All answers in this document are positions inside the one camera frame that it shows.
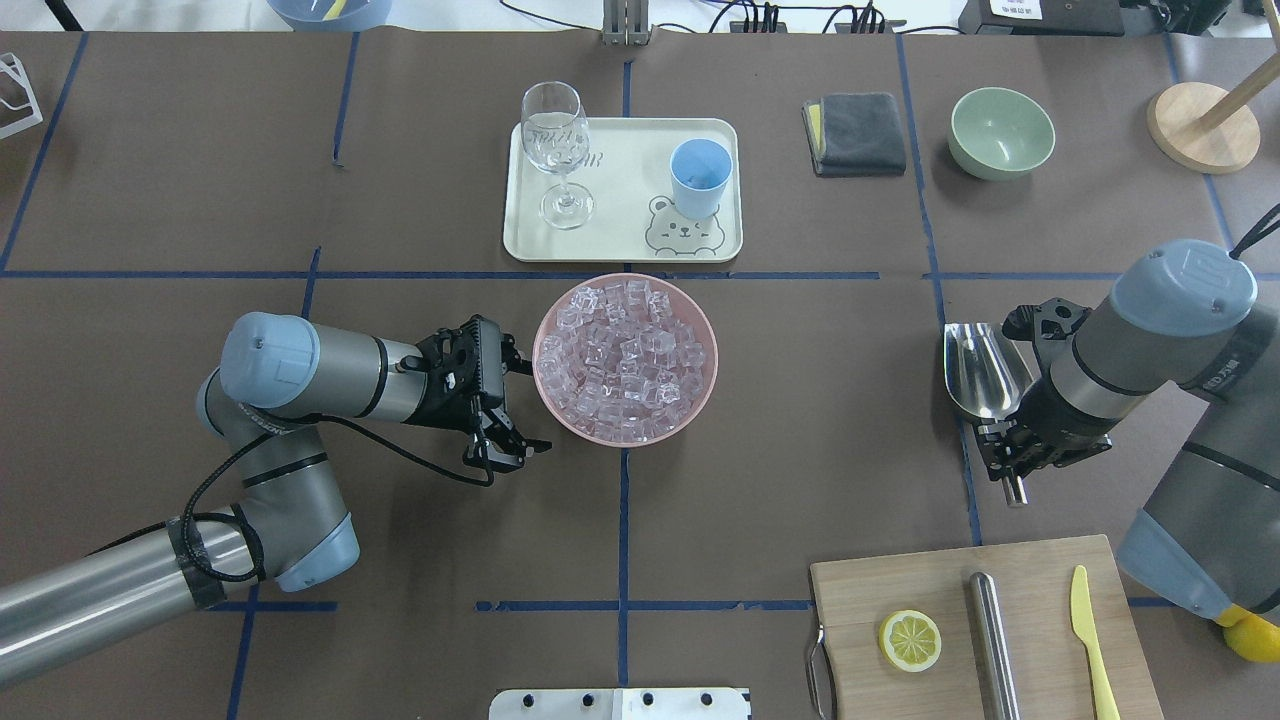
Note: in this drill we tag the lemon half slice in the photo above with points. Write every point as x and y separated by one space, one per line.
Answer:
910 640

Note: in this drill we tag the light blue cup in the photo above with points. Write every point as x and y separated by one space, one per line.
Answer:
695 153

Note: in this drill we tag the pink bowl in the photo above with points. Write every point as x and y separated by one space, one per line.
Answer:
626 360

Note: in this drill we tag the metal ice scoop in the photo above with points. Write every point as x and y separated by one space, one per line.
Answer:
986 377

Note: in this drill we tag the aluminium frame post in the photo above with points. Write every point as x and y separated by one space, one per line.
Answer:
626 23

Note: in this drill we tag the white wire cup rack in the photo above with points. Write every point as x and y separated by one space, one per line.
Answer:
19 105

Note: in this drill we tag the green bowl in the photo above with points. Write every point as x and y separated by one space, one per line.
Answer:
998 134

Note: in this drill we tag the whole yellow lemon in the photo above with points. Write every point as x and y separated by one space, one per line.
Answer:
1251 637

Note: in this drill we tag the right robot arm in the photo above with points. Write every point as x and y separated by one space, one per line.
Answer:
1182 350

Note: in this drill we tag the grey folded cloth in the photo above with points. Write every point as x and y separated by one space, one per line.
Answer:
855 135

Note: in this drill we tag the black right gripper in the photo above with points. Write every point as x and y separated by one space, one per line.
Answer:
1052 408

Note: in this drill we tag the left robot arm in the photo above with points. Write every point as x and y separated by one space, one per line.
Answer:
279 378

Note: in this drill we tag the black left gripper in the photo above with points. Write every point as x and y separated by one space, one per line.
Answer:
437 403

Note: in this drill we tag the clear wine glass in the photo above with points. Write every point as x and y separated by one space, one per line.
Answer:
556 139

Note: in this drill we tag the blue bowl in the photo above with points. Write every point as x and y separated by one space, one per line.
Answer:
305 16

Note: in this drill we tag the wooden mug tree stand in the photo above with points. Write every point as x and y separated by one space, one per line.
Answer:
1206 128

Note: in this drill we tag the yellow plastic knife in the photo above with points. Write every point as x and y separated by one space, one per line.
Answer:
1085 629

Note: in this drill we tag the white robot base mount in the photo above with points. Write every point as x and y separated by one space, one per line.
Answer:
623 703

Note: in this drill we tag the cream bear tray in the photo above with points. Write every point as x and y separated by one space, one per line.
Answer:
634 219

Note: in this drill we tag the yellow plastic fork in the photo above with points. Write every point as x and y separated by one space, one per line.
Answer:
334 11

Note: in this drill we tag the clear ice cubes pile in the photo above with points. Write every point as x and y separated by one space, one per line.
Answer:
625 360

